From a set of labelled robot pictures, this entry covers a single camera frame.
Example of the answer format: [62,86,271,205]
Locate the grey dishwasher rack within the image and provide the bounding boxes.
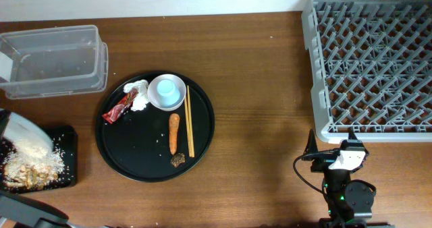
[301,0,431,144]

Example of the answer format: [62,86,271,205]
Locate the white plate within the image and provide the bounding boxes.
[3,113,53,158]

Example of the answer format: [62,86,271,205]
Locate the red snack wrapper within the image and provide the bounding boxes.
[102,88,138,124]

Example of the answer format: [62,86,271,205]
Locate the wooden chopstick right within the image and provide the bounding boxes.
[187,86,195,158]

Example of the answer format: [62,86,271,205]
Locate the brown food scrap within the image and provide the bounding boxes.
[170,152,186,167]

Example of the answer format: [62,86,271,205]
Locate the black waste bin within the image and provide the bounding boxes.
[1,109,78,188]

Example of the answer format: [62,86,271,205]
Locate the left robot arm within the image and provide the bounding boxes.
[1,191,84,228]

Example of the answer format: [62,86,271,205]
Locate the wooden chopstick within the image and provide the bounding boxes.
[187,86,195,158]
[184,95,193,157]

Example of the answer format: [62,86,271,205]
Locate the white bowl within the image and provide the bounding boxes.
[147,74,186,111]

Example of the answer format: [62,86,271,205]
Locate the wooden chopstick left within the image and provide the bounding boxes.
[184,95,193,157]

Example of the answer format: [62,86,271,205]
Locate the clear plastic bin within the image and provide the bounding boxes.
[1,25,109,100]

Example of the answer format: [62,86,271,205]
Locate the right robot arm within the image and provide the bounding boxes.
[293,130,391,228]

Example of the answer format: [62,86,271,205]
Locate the white tissue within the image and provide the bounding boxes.
[124,80,149,111]

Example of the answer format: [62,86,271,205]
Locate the round black tray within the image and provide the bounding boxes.
[95,76,215,182]

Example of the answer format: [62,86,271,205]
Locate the orange carrot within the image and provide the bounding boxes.
[169,113,180,155]

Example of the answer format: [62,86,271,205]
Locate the light blue cup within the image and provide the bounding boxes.
[157,79,180,108]

